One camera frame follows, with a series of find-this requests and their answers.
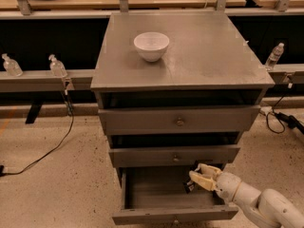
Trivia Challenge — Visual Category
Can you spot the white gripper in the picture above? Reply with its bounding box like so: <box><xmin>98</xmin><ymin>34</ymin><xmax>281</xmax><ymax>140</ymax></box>
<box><xmin>189</xmin><ymin>163</ymin><xmax>241</xmax><ymax>202</ymax></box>

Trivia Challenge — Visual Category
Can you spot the black rxbar chocolate bar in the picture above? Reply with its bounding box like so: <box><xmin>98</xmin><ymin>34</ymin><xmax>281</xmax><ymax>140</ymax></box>
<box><xmin>183</xmin><ymin>177</ymin><xmax>196</xmax><ymax>194</ymax></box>

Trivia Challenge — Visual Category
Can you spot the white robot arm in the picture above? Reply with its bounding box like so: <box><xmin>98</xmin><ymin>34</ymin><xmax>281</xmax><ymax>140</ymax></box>
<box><xmin>189</xmin><ymin>163</ymin><xmax>304</xmax><ymax>228</ymax></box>

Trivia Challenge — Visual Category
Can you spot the bottom grey open drawer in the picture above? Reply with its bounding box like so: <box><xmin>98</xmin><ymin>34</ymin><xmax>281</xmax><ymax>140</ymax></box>
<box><xmin>112</xmin><ymin>166</ymin><xmax>238</xmax><ymax>225</ymax></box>

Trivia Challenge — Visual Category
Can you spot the middle grey drawer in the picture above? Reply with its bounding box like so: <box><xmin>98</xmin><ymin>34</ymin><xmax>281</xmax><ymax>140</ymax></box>
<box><xmin>109</xmin><ymin>144</ymin><xmax>239</xmax><ymax>167</ymax></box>

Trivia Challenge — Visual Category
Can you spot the top grey drawer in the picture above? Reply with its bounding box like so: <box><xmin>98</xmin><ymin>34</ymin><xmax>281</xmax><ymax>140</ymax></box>
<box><xmin>99</xmin><ymin>105</ymin><xmax>259</xmax><ymax>136</ymax></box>

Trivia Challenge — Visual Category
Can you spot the grey wooden drawer cabinet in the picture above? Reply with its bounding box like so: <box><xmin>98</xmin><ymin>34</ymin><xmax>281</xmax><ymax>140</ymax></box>
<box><xmin>89</xmin><ymin>10</ymin><xmax>276</xmax><ymax>228</ymax></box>

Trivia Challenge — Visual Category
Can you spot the white ceramic bowl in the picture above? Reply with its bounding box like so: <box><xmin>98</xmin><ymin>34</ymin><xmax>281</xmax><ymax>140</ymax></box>
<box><xmin>133</xmin><ymin>32</ymin><xmax>170</xmax><ymax>62</ymax></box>

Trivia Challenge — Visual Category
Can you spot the clear water bottle right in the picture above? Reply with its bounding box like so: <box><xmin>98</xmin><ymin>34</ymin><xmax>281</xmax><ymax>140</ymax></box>
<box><xmin>265</xmin><ymin>43</ymin><xmax>284</xmax><ymax>71</ymax></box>

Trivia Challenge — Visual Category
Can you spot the clear pump bottle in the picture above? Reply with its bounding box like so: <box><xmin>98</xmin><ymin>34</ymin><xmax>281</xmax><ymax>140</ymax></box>
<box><xmin>48</xmin><ymin>54</ymin><xmax>67</xmax><ymax>78</ymax></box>

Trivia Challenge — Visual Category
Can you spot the clear bottle far left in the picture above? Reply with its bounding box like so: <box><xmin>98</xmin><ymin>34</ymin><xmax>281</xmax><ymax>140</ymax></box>
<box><xmin>2</xmin><ymin>53</ymin><xmax>23</xmax><ymax>77</ymax></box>

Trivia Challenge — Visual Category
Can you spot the black cable right floor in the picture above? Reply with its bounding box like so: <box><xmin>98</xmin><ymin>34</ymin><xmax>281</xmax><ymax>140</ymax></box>
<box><xmin>259</xmin><ymin>83</ymin><xmax>304</xmax><ymax>135</ymax></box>

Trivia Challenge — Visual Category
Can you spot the grey metal rail bench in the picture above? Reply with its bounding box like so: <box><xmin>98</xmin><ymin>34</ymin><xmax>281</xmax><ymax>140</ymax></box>
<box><xmin>0</xmin><ymin>69</ymin><xmax>94</xmax><ymax>93</ymax></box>

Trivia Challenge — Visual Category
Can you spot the black floor cable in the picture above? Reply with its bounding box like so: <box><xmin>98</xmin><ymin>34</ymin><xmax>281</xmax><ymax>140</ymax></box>
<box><xmin>0</xmin><ymin>90</ymin><xmax>75</xmax><ymax>178</ymax></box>

